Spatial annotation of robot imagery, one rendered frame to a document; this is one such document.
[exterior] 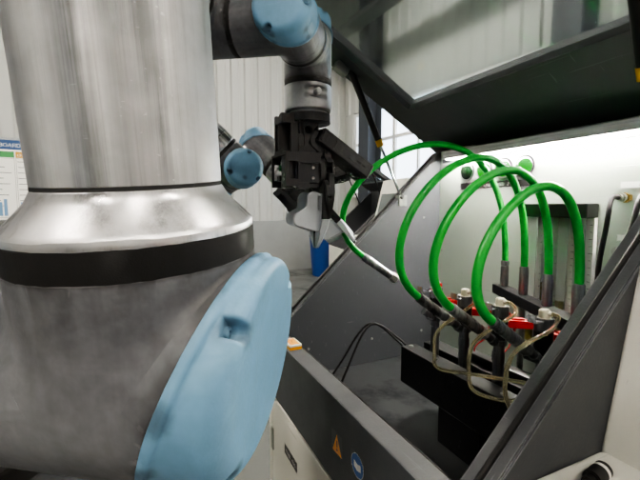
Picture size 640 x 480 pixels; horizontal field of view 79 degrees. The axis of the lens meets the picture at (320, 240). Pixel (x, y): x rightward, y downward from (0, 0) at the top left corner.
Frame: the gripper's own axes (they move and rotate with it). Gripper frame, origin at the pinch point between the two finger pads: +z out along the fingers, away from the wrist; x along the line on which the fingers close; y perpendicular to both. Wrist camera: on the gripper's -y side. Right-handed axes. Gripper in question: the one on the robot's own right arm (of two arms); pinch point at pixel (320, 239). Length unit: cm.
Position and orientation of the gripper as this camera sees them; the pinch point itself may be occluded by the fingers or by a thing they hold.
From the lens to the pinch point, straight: 64.3
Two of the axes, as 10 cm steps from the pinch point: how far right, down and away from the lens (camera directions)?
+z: 0.0, 10.0, 0.9
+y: -9.1, 0.4, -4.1
